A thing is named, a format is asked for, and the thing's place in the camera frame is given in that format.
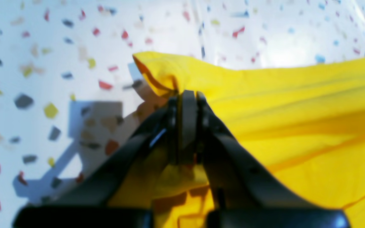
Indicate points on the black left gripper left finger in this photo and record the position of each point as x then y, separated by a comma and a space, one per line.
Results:
118, 194

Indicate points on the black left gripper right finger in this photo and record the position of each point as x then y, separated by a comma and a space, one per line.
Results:
245, 194

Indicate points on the yellow T-shirt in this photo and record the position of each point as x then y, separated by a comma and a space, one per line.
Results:
288, 80

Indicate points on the terrazzo-patterned white tablecloth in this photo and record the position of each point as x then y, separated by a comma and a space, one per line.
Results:
70, 91

